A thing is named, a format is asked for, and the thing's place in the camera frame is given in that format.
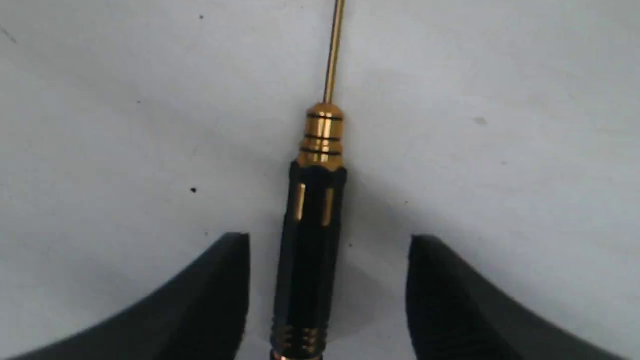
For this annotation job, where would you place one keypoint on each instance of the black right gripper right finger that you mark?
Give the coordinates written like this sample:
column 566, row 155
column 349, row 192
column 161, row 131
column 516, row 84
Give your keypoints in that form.
column 455, row 313

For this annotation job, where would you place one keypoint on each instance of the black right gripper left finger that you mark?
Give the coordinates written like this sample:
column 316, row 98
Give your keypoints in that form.
column 200, row 314

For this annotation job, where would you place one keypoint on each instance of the black and gold screwdriver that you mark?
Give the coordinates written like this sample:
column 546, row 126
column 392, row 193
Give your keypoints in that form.
column 308, row 253

